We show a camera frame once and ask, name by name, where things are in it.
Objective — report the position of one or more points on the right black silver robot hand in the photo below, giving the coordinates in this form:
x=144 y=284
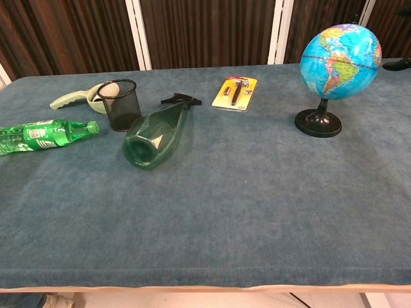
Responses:
x=396 y=64

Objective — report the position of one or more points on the small blue desk globe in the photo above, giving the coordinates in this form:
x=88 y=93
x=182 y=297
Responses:
x=340 y=61

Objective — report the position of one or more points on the razor in yellow blister pack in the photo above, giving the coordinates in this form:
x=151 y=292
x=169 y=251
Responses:
x=234 y=94

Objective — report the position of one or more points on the blue tablecloth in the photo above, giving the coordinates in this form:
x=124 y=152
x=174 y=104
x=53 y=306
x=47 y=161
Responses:
x=224 y=208

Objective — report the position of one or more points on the dark green spray bottle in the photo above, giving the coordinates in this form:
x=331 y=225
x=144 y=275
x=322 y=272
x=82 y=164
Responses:
x=160 y=131

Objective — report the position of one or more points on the black mesh pen cup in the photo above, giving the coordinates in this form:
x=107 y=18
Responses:
x=123 y=106

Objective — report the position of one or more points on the pale green lint roller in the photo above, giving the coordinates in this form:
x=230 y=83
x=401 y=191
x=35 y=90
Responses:
x=69 y=99

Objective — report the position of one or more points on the green plastic soda bottle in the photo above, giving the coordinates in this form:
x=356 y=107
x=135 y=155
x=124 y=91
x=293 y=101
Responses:
x=41 y=136

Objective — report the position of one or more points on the white partition post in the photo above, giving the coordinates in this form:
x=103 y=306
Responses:
x=367 y=11
x=279 y=32
x=138 y=35
x=4 y=77

